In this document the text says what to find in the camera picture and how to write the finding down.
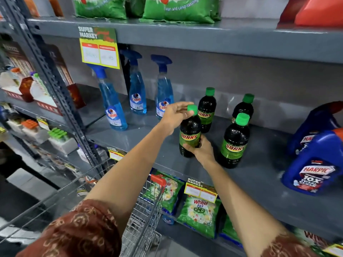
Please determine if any person's left hand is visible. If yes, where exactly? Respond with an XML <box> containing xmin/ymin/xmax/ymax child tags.
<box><xmin>160</xmin><ymin>101</ymin><xmax>195</xmax><ymax>136</ymax></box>

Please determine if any person's right hand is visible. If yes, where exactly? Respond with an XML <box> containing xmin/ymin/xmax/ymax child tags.
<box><xmin>183</xmin><ymin>134</ymin><xmax>216</xmax><ymax>169</ymax></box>

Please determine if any dark bottle with green cap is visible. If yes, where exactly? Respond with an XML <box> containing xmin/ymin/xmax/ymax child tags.
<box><xmin>218</xmin><ymin>113</ymin><xmax>251</xmax><ymax>169</ymax></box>
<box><xmin>179</xmin><ymin>104</ymin><xmax>202</xmax><ymax>158</ymax></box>
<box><xmin>197</xmin><ymin>87</ymin><xmax>217</xmax><ymax>133</ymax></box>
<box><xmin>232</xmin><ymin>94</ymin><xmax>255</xmax><ymax>123</ymax></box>

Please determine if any person's left forearm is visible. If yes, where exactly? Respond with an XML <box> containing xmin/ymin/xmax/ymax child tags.
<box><xmin>84</xmin><ymin>122</ymin><xmax>169</xmax><ymax>236</ymax></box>

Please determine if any person's right forearm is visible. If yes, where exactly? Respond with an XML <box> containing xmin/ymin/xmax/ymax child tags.
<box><xmin>205</xmin><ymin>160</ymin><xmax>291</xmax><ymax>257</ymax></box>

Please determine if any blue glass cleaner spray bottle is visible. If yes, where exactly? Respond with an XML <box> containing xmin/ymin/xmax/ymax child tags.
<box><xmin>120</xmin><ymin>49</ymin><xmax>147</xmax><ymax>115</ymax></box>
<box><xmin>151</xmin><ymin>54</ymin><xmax>174</xmax><ymax>120</ymax></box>
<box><xmin>87</xmin><ymin>64</ymin><xmax>128</xmax><ymax>131</ymax></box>

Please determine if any yellow shelf price tag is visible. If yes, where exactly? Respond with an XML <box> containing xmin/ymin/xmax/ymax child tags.
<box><xmin>107</xmin><ymin>147</ymin><xmax>126</xmax><ymax>162</ymax></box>
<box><xmin>78</xmin><ymin>26</ymin><xmax>120</xmax><ymax>70</ymax></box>
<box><xmin>323</xmin><ymin>243</ymin><xmax>343</xmax><ymax>257</ymax></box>
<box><xmin>184</xmin><ymin>178</ymin><xmax>218</xmax><ymax>204</ymax></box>

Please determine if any green detergent packet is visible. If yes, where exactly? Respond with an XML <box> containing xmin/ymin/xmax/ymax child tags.
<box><xmin>177</xmin><ymin>195</ymin><xmax>222</xmax><ymax>240</ymax></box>
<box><xmin>72</xmin><ymin>0</ymin><xmax>127</xmax><ymax>20</ymax></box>
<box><xmin>143</xmin><ymin>171</ymin><xmax>185</xmax><ymax>215</ymax></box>
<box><xmin>293</xmin><ymin>229</ymin><xmax>343</xmax><ymax>257</ymax></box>
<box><xmin>219</xmin><ymin>215</ymin><xmax>243</xmax><ymax>248</ymax></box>
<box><xmin>141</xmin><ymin>0</ymin><xmax>215</xmax><ymax>24</ymax></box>

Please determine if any grey metal shelf rack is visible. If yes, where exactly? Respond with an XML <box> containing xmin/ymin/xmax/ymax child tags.
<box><xmin>0</xmin><ymin>0</ymin><xmax>343</xmax><ymax>257</ymax></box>

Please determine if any blue toilet cleaner bottle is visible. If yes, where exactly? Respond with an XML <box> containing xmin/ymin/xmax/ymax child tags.
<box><xmin>281</xmin><ymin>128</ymin><xmax>343</xmax><ymax>196</ymax></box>
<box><xmin>287</xmin><ymin>101</ymin><xmax>343</xmax><ymax>158</ymax></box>

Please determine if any white box with green items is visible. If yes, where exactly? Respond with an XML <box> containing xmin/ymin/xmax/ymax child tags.
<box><xmin>48</xmin><ymin>127</ymin><xmax>79</xmax><ymax>155</ymax></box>

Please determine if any brown product display card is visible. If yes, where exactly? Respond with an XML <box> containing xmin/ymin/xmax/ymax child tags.
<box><xmin>44</xmin><ymin>44</ymin><xmax>87</xmax><ymax>110</ymax></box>
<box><xmin>0</xmin><ymin>41</ymin><xmax>35</xmax><ymax>78</ymax></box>

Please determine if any brown patterned right sleeve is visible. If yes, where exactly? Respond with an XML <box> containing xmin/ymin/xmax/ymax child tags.
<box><xmin>260</xmin><ymin>233</ymin><xmax>318</xmax><ymax>257</ymax></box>

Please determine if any brown patterned sleeve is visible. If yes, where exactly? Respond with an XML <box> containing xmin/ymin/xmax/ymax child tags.
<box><xmin>260</xmin><ymin>233</ymin><xmax>318</xmax><ymax>257</ymax></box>
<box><xmin>16</xmin><ymin>199</ymin><xmax>123</xmax><ymax>257</ymax></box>

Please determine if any brown patterned left sleeve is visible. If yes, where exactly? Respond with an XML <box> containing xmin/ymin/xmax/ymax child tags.
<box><xmin>16</xmin><ymin>199</ymin><xmax>123</xmax><ymax>257</ymax></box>

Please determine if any white and red display box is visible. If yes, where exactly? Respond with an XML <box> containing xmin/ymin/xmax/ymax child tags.
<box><xmin>0</xmin><ymin>67</ymin><xmax>34</xmax><ymax>102</ymax></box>
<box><xmin>29</xmin><ymin>73</ymin><xmax>63</xmax><ymax>116</ymax></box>

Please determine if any red plastic container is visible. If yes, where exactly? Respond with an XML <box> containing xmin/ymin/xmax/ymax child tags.
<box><xmin>279</xmin><ymin>0</ymin><xmax>309</xmax><ymax>24</ymax></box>
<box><xmin>294</xmin><ymin>0</ymin><xmax>343</xmax><ymax>27</ymax></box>

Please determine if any white box with orange items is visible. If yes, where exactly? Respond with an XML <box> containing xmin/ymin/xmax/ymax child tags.
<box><xmin>21</xmin><ymin>119</ymin><xmax>50</xmax><ymax>145</ymax></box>

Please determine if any wire shopping cart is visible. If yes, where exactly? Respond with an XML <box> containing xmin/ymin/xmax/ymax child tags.
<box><xmin>0</xmin><ymin>158</ymin><xmax>167</xmax><ymax>257</ymax></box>

